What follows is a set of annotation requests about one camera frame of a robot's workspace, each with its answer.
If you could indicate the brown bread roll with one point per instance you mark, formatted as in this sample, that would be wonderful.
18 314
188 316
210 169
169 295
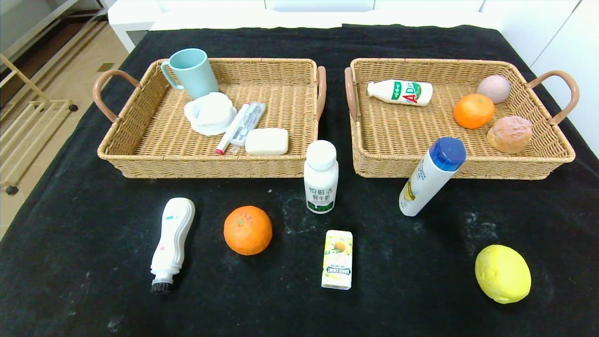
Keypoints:
510 135

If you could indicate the white soap bar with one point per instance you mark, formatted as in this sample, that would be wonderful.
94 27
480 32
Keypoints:
266 142

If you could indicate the orange with smooth skin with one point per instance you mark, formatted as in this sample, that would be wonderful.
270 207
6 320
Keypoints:
472 111

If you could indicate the white milk bottle green label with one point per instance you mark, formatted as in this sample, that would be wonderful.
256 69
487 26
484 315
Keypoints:
320 182

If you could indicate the wicker basket with toiletries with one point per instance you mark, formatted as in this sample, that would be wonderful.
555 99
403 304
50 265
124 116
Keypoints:
290 103

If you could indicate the light wooden rolling rack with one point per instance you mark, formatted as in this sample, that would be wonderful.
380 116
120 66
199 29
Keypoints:
24 77

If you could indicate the light blue mug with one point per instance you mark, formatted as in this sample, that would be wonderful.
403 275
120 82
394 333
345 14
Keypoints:
194 70

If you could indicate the yellow lemon drink carton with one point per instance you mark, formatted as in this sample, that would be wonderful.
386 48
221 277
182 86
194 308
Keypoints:
337 262

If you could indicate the pale pink egg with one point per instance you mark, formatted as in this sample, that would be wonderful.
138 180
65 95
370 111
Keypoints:
493 89

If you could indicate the white pen with pink cap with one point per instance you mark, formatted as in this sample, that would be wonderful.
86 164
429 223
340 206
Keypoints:
231 133

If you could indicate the grey metal shelf frame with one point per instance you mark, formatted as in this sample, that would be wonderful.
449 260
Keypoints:
47 25

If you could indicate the yellow lemon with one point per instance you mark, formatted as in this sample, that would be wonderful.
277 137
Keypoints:
503 274

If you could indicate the white tube with blue cap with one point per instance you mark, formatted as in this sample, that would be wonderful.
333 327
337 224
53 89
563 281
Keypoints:
426 182

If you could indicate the white AD drink bottle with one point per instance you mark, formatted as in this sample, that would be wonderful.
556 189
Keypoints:
398 91

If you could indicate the orange with stem mark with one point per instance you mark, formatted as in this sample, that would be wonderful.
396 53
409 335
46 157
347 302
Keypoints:
248 230

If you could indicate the white shoe brush bottle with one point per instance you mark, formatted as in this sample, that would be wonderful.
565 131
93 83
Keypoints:
173 234

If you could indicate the white low table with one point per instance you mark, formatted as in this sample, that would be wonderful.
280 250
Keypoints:
234 18

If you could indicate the brass floor socket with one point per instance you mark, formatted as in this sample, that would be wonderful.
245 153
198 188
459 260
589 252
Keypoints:
105 67

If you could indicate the wicker basket with food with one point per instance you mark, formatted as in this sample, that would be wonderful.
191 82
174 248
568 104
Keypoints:
398 131

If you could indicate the white round dish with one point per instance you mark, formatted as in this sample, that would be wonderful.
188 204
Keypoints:
210 112

